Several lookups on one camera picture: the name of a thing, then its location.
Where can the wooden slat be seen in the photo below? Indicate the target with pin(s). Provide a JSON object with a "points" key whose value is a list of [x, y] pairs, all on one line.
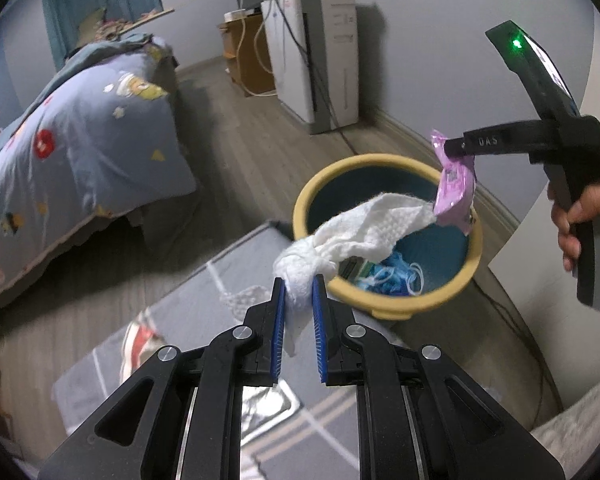
{"points": [[150, 16]]}

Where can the yellow rimmed teal bin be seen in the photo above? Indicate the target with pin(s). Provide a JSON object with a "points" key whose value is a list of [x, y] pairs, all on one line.
{"points": [[360, 190]]}

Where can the green printed carton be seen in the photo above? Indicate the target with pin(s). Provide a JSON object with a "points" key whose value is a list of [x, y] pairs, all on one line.
{"points": [[355, 267]]}

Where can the white paper towel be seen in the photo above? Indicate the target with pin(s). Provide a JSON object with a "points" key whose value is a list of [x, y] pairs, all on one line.
{"points": [[380, 225]]}

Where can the fluffy fleece garment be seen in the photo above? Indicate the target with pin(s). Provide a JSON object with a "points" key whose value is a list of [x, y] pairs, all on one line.
{"points": [[575, 420]]}

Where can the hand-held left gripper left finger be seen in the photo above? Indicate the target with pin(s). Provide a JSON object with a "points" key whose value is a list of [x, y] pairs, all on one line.
{"points": [[278, 330]]}

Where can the red white paper packet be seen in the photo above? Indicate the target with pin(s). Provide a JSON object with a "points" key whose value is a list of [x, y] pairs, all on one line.
{"points": [[140, 345]]}

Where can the pink plastic packet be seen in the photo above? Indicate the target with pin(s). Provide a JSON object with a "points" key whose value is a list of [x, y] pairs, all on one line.
{"points": [[452, 195]]}

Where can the blue face mask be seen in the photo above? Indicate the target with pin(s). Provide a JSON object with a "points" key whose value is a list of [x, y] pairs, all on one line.
{"points": [[395, 265]]}

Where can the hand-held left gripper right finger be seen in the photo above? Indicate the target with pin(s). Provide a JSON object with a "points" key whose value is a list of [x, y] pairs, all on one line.
{"points": [[319, 330]]}

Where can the grey checked mat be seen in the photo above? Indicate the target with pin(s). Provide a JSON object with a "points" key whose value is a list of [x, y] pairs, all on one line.
{"points": [[190, 310]]}

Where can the white air purifier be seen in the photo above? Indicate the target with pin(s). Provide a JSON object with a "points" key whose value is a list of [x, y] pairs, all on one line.
{"points": [[325, 60]]}

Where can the grey bed sheet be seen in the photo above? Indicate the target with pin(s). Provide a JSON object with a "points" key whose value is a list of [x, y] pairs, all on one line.
{"points": [[165, 217]]}

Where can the wooden cabinet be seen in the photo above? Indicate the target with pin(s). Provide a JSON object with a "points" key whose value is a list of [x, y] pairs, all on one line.
{"points": [[250, 55]]}

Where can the person's right hand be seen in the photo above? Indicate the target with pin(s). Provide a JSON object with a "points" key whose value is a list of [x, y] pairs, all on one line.
{"points": [[567, 240]]}

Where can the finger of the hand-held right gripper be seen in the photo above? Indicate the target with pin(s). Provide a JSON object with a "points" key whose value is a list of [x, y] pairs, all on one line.
{"points": [[495, 141]]}

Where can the bed with blue quilt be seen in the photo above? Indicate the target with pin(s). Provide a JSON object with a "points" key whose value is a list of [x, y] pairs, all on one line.
{"points": [[80, 160]]}

